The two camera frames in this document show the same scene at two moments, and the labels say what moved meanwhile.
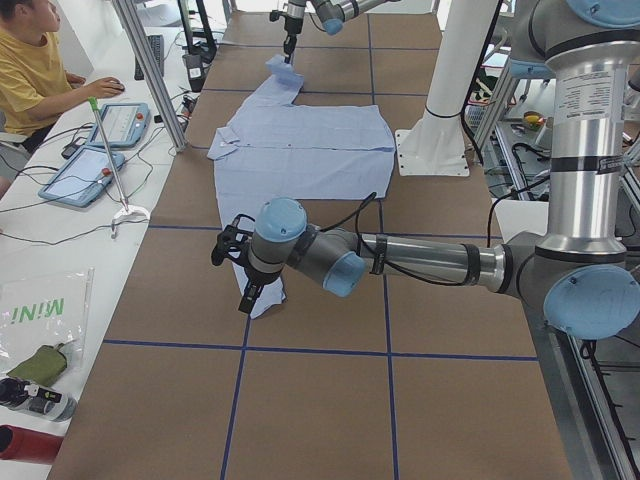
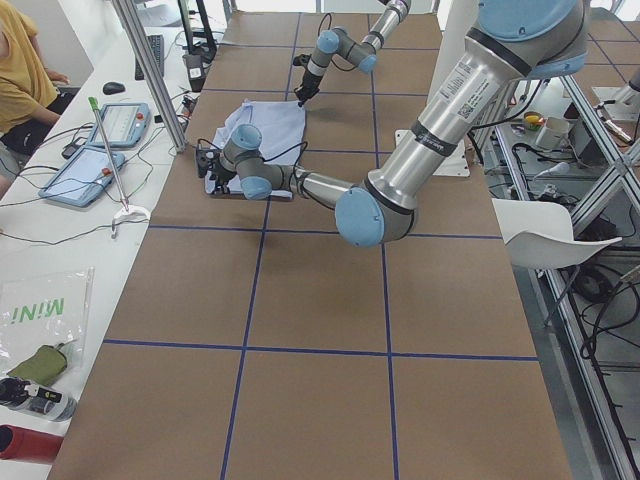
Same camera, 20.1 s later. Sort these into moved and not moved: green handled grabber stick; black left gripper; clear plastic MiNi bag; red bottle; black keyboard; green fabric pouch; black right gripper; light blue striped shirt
Moved: light blue striped shirt; black right gripper; black left gripper
Not moved: black keyboard; clear plastic MiNi bag; red bottle; green handled grabber stick; green fabric pouch
